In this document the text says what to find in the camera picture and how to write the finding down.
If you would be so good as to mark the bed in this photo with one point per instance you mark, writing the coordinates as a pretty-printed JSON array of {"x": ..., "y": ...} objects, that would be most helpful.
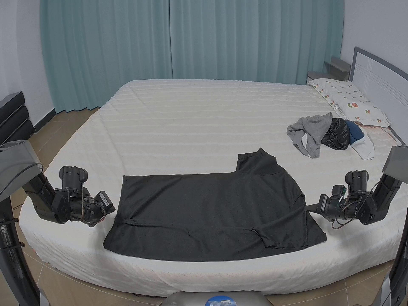
[{"x": 191, "y": 123}]

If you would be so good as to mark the blue-green curtain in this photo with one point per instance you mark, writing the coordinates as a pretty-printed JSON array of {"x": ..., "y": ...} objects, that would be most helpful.
[
  {"x": 105, "y": 43},
  {"x": 255, "y": 27}
]

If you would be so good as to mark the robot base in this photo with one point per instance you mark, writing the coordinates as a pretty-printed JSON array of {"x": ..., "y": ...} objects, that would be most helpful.
[{"x": 191, "y": 300}]

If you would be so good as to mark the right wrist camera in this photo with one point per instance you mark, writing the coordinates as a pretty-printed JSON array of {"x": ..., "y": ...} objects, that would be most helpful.
[{"x": 357, "y": 180}]

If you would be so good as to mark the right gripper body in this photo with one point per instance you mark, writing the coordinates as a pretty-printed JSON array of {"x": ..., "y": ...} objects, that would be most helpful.
[{"x": 333, "y": 206}]

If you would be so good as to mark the black chest of drawers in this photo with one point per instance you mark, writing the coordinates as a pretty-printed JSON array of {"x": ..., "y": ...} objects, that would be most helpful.
[{"x": 12, "y": 119}]

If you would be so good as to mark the black trousers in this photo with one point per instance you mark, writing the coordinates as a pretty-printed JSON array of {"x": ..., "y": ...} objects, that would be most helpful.
[{"x": 207, "y": 209}]

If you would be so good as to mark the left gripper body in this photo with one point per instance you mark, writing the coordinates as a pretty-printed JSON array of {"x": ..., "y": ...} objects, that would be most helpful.
[{"x": 106, "y": 204}]

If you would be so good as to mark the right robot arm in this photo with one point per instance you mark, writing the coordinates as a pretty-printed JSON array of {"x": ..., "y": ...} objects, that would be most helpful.
[{"x": 382, "y": 196}]

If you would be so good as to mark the grey bedside table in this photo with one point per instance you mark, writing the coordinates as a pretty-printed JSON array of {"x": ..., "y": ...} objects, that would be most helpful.
[{"x": 334, "y": 65}]

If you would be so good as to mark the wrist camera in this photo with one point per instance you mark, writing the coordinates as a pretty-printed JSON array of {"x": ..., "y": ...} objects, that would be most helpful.
[
  {"x": 357, "y": 180},
  {"x": 73, "y": 177}
]

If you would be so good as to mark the pile of clothes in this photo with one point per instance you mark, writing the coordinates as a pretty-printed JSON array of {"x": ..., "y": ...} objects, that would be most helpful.
[{"x": 314, "y": 129}]

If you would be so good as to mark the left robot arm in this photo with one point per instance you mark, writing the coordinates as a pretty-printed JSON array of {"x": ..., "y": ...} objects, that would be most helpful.
[{"x": 41, "y": 196}]

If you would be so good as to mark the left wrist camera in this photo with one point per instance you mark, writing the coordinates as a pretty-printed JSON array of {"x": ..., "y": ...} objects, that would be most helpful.
[{"x": 73, "y": 177}]

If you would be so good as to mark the white printed pillow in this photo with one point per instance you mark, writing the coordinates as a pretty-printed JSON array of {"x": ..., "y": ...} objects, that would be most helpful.
[{"x": 350, "y": 100}]

